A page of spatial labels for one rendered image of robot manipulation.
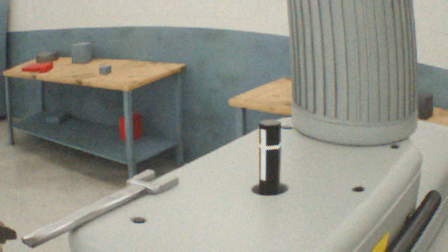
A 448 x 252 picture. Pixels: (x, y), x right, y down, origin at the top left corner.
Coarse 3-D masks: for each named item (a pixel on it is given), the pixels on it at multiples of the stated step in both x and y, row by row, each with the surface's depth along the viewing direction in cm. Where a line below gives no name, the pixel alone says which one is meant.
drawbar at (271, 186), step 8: (264, 120) 71; (272, 120) 71; (264, 128) 70; (272, 128) 69; (280, 128) 70; (272, 136) 70; (280, 136) 71; (272, 144) 70; (272, 152) 70; (280, 152) 71; (272, 160) 70; (280, 160) 71; (272, 168) 71; (272, 176) 71; (264, 184) 71; (272, 184) 71; (264, 192) 71; (272, 192) 71
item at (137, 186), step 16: (144, 176) 74; (176, 176) 74; (128, 192) 69; (144, 192) 71; (96, 208) 65; (112, 208) 66; (48, 224) 60; (64, 224) 60; (80, 224) 62; (32, 240) 56; (48, 240) 57
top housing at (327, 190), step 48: (240, 144) 86; (288, 144) 85; (336, 144) 84; (192, 192) 72; (240, 192) 72; (288, 192) 71; (336, 192) 70; (384, 192) 70; (96, 240) 59; (144, 240) 60; (192, 240) 61; (240, 240) 60; (288, 240) 60; (336, 240) 60; (384, 240) 72
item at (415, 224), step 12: (432, 192) 86; (420, 204) 84; (432, 204) 83; (408, 216) 80; (420, 216) 79; (432, 216) 83; (408, 228) 76; (420, 228) 77; (396, 240) 74; (408, 240) 74
